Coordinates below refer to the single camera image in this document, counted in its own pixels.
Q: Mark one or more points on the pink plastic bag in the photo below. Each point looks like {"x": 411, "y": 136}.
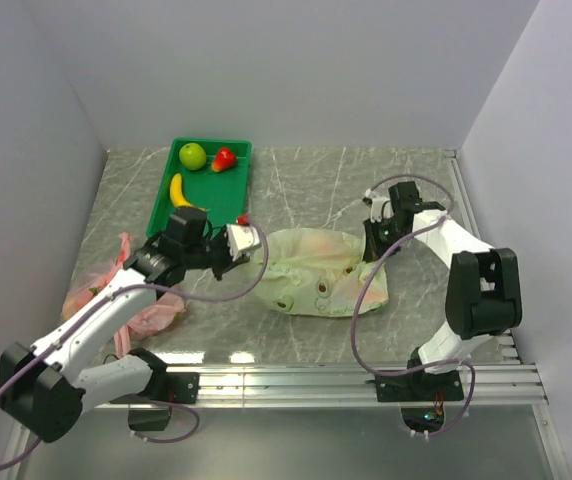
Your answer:
{"x": 149, "y": 315}

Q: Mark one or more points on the green plastic fruit tray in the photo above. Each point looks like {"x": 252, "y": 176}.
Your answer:
{"x": 223, "y": 194}

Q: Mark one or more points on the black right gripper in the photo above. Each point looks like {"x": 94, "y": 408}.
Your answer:
{"x": 375, "y": 249}

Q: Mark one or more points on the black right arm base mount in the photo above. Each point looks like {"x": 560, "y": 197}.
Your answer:
{"x": 426, "y": 394}

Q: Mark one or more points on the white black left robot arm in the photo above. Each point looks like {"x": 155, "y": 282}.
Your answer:
{"x": 48, "y": 385}

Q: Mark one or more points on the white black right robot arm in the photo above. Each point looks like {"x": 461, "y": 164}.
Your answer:
{"x": 483, "y": 297}

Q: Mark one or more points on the light green plastic bag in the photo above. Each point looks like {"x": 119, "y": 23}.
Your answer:
{"x": 313, "y": 272}

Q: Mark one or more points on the green fake apple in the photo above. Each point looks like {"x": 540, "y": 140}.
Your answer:
{"x": 192, "y": 156}

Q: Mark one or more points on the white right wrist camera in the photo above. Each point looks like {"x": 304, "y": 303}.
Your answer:
{"x": 380, "y": 208}

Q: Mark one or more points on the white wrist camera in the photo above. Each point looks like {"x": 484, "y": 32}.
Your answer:
{"x": 242, "y": 237}
{"x": 380, "y": 208}

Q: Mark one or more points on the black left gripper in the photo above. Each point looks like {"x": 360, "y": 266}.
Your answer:
{"x": 228, "y": 262}

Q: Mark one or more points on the red fake strawberry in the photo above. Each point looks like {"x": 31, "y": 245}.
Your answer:
{"x": 225, "y": 159}

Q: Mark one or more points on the aluminium table edge rail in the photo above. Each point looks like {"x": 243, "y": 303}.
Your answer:
{"x": 308, "y": 386}

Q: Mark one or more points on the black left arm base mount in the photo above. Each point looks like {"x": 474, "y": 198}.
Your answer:
{"x": 152, "y": 410}

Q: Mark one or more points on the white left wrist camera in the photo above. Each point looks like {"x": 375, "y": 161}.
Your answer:
{"x": 242, "y": 237}

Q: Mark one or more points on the single yellow fake banana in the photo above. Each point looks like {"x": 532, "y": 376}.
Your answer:
{"x": 176, "y": 194}

